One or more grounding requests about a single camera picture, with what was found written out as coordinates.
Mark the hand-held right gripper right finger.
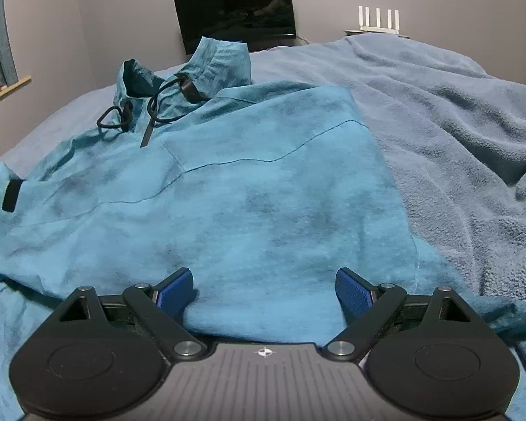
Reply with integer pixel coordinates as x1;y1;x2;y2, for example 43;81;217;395
324;266;485;361

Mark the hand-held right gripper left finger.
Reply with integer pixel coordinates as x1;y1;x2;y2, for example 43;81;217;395
53;267;209;363

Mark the teal jacket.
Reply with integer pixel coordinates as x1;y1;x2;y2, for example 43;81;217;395
0;35;526;421

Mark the blue fleece blanket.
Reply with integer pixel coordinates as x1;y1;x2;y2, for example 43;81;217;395
250;33;526;308

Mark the wooden window sill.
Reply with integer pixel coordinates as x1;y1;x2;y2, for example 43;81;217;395
0;76;32;108

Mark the white router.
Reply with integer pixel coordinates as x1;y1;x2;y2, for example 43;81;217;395
344;6;410;38

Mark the black monitor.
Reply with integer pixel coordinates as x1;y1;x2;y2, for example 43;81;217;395
174;0;298;55

